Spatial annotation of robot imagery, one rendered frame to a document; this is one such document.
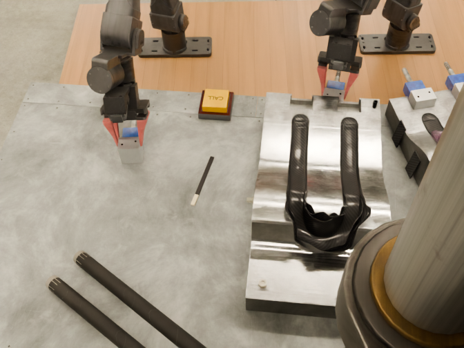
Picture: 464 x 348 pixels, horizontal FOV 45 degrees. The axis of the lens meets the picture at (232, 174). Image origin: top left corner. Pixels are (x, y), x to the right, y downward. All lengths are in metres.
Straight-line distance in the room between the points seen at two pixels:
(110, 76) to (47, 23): 1.95
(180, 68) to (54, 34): 1.55
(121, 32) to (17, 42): 1.85
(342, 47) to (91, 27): 0.76
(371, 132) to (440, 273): 1.01
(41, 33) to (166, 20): 1.64
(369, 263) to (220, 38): 1.30
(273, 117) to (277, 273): 0.37
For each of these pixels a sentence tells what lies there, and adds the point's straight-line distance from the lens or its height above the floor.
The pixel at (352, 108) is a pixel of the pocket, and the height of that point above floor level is 0.86.
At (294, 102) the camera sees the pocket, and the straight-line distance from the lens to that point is 1.34.
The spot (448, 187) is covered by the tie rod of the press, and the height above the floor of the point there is 1.66.
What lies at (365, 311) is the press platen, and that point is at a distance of 0.34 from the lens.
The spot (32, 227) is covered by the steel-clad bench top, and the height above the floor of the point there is 0.80.
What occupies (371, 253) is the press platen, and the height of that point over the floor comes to 1.54.
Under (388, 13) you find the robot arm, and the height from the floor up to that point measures 0.92.
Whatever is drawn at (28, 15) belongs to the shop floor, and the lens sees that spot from 3.18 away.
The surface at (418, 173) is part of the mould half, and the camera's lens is 1.31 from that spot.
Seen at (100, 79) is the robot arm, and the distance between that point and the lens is 1.18.
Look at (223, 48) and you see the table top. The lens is 1.58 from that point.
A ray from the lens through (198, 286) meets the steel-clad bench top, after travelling 1.16.
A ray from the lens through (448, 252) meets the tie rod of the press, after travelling 0.27.
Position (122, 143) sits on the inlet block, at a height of 0.85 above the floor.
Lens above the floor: 1.85
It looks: 55 degrees down
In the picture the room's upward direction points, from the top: 3 degrees counter-clockwise
